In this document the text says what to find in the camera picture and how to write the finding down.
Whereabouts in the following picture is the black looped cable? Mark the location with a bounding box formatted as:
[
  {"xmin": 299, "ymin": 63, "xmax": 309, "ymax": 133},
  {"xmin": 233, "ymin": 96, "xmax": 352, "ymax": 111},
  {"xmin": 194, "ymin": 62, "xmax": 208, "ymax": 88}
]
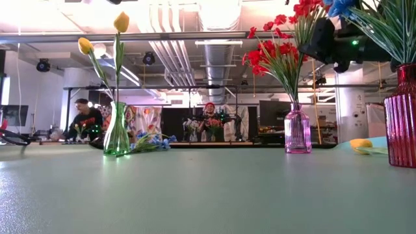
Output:
[{"xmin": 0, "ymin": 128, "xmax": 33, "ymax": 147}]

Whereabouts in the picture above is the black horizontal rail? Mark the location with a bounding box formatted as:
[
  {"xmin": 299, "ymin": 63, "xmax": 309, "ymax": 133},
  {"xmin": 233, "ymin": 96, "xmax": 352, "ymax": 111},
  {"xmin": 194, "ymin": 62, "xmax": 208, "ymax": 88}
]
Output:
[{"xmin": 63, "ymin": 84, "xmax": 396, "ymax": 91}]

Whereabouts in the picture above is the yellow tulip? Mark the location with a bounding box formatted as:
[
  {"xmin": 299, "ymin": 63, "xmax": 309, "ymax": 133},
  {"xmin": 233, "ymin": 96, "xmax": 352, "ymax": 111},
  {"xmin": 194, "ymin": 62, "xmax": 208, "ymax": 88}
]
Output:
[
  {"xmin": 112, "ymin": 11, "xmax": 131, "ymax": 105},
  {"xmin": 349, "ymin": 138, "xmax": 389, "ymax": 156},
  {"xmin": 77, "ymin": 36, "xmax": 115, "ymax": 104}
]

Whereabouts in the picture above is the yellow cable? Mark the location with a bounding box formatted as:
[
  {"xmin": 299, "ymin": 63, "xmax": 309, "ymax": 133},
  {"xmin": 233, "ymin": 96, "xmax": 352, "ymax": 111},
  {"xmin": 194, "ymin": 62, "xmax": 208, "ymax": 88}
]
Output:
[{"xmin": 311, "ymin": 60, "xmax": 322, "ymax": 144}]

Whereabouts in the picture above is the black ceiling lamp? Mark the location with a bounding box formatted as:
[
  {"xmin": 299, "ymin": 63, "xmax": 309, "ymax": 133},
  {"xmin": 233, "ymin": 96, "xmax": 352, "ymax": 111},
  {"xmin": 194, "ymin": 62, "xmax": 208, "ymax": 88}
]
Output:
[
  {"xmin": 36, "ymin": 58, "xmax": 51, "ymax": 73},
  {"xmin": 142, "ymin": 51, "xmax": 156, "ymax": 66}
]

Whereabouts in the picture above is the long ceiling light fixture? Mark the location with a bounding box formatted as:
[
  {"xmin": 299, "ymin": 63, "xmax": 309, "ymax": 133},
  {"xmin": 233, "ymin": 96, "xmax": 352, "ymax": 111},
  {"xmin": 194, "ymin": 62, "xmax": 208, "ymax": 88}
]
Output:
[{"xmin": 194, "ymin": 39, "xmax": 243, "ymax": 46}]

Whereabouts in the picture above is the black monitor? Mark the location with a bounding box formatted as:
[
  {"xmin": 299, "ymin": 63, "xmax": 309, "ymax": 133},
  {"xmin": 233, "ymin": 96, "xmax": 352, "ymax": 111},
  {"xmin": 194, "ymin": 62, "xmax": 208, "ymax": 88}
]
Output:
[{"xmin": 259, "ymin": 99, "xmax": 291, "ymax": 128}]

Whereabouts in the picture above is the dark wall screen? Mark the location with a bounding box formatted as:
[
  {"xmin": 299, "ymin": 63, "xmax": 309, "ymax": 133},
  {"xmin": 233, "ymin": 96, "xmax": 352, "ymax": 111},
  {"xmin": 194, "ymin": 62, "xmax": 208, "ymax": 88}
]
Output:
[{"xmin": 0, "ymin": 104, "xmax": 29, "ymax": 127}]

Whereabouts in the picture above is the pink ribbed glass vase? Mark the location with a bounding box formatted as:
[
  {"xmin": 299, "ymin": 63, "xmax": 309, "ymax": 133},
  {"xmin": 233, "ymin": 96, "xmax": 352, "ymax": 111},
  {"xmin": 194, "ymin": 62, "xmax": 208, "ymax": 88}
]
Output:
[{"xmin": 284, "ymin": 103, "xmax": 313, "ymax": 154}]

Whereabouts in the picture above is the red ribbed glass vase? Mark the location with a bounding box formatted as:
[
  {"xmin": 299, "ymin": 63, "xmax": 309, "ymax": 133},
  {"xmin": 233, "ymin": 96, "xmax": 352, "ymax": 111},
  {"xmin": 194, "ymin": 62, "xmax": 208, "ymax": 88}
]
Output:
[{"xmin": 383, "ymin": 63, "xmax": 416, "ymax": 168}]

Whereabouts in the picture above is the person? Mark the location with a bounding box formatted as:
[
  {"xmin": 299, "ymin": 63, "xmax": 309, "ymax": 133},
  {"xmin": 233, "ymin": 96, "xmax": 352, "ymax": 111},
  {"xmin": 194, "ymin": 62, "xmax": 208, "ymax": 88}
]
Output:
[
  {"xmin": 198, "ymin": 102, "xmax": 229, "ymax": 143},
  {"xmin": 66, "ymin": 98, "xmax": 105, "ymax": 141}
]

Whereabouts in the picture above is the floral patterned curtain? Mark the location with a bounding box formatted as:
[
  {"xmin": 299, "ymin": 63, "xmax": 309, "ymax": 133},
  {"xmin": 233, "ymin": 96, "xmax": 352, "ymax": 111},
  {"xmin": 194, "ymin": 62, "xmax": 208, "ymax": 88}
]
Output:
[{"xmin": 125, "ymin": 105, "xmax": 163, "ymax": 140}]

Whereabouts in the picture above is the white pillar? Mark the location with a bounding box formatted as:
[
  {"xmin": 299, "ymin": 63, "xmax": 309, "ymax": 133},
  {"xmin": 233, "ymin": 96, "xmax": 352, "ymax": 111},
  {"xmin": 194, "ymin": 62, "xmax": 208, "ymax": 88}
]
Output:
[{"xmin": 336, "ymin": 70, "xmax": 370, "ymax": 144}]

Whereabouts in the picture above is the small blue flower bunch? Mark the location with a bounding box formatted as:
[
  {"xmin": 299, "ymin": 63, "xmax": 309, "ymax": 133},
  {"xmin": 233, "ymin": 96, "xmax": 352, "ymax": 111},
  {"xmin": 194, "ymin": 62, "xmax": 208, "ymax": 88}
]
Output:
[{"xmin": 129, "ymin": 131, "xmax": 178, "ymax": 154}]

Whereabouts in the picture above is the grey overhead beam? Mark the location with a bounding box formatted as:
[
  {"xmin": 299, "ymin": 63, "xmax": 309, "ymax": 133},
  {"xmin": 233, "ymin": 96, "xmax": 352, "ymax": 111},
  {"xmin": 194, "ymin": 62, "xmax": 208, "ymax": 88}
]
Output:
[{"xmin": 0, "ymin": 31, "xmax": 293, "ymax": 44}]

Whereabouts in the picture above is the white flower bouquet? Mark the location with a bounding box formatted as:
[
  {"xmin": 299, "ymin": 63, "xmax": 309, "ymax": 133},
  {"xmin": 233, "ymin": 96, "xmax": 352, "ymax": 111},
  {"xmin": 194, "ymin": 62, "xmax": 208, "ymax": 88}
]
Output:
[{"xmin": 182, "ymin": 118, "xmax": 201, "ymax": 143}]

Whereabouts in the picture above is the white ceiling unit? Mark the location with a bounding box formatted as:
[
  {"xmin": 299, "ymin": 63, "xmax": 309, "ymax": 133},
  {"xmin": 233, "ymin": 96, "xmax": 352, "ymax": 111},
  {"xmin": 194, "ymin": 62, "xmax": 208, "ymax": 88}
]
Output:
[{"xmin": 91, "ymin": 44, "xmax": 121, "ymax": 61}]

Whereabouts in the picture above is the pink cloth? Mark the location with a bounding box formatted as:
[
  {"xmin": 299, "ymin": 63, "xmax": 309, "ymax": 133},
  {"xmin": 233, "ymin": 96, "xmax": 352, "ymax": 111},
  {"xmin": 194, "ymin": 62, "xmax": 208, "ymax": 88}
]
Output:
[{"xmin": 366, "ymin": 103, "xmax": 386, "ymax": 139}]

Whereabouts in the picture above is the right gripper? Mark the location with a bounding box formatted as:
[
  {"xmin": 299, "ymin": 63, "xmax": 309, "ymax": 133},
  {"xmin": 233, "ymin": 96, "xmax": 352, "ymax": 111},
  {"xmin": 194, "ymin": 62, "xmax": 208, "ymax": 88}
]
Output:
[{"xmin": 298, "ymin": 18, "xmax": 393, "ymax": 73}]

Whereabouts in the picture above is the green table mat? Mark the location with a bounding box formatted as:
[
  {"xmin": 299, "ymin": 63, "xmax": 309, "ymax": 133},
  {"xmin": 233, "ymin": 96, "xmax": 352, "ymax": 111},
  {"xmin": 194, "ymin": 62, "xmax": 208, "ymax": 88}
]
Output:
[{"xmin": 0, "ymin": 136, "xmax": 416, "ymax": 234}]

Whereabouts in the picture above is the large blue flower bunch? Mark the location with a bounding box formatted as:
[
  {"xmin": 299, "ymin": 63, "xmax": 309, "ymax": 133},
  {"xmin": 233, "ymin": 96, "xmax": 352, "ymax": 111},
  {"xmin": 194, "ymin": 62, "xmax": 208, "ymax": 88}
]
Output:
[{"xmin": 324, "ymin": 0, "xmax": 416, "ymax": 66}]

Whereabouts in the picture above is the green glass vase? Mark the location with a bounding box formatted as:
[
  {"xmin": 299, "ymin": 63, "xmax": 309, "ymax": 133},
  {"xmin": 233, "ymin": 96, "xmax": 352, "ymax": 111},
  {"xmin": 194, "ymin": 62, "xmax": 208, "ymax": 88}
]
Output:
[{"xmin": 103, "ymin": 101, "xmax": 131, "ymax": 156}]

